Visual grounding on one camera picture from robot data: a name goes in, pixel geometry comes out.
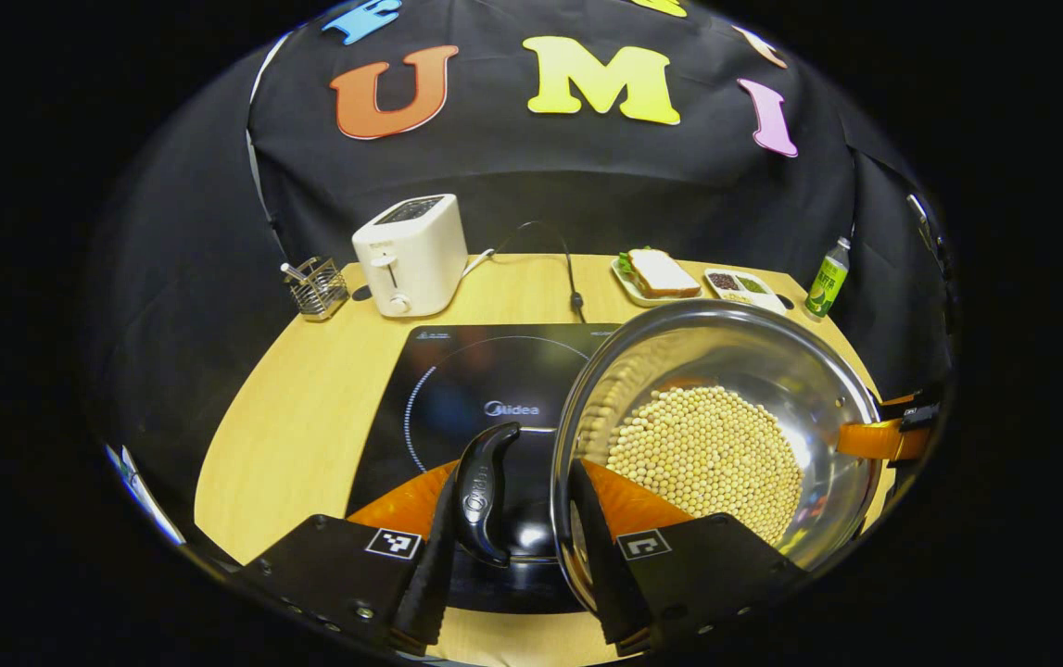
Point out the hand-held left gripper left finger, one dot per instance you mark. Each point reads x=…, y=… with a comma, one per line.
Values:
x=434, y=574

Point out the white toaster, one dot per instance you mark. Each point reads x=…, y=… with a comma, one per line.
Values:
x=411, y=259

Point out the sandwich with lettuce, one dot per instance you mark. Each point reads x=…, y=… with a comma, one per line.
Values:
x=663, y=273

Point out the green label drink bottle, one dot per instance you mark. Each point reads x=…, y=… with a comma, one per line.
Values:
x=828, y=283

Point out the black induction cooktop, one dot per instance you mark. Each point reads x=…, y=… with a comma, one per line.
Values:
x=457, y=371

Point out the pale sandwich plate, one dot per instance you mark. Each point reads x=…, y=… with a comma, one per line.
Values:
x=628, y=289

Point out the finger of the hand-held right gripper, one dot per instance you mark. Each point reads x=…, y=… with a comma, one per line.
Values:
x=920, y=417
x=879, y=440

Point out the divided white bean dish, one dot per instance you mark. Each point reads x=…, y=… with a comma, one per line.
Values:
x=758, y=298

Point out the pile of soybeans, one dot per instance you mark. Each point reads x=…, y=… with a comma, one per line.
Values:
x=707, y=454

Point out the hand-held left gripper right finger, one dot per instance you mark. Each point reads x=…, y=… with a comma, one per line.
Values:
x=601, y=565

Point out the stainless steel pot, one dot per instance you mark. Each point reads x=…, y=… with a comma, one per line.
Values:
x=726, y=347

